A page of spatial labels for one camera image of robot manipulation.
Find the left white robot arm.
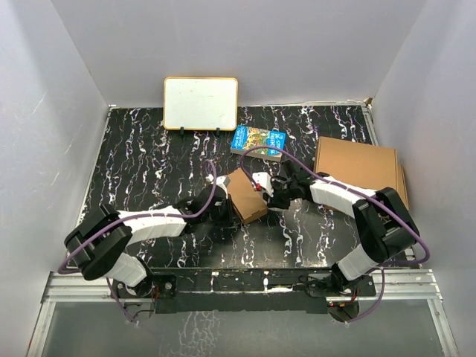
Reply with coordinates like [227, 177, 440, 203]
[58, 188, 238, 297]

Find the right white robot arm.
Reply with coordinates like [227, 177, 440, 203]
[252, 161, 419, 295]

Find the blue illustrated book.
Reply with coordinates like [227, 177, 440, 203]
[230, 125, 286, 162]

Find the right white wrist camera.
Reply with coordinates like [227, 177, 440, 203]
[252, 172, 274, 196]

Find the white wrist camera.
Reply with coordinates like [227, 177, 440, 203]
[252, 172, 274, 196]
[206, 174, 230, 197]

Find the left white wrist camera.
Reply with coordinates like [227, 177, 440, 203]
[206, 174, 230, 197]

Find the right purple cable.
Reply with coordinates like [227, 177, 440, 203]
[239, 147, 431, 323]

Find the white board with wooden frame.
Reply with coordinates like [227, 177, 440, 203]
[163, 77, 239, 132]

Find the aluminium frame rail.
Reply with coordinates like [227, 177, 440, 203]
[27, 268, 459, 356]

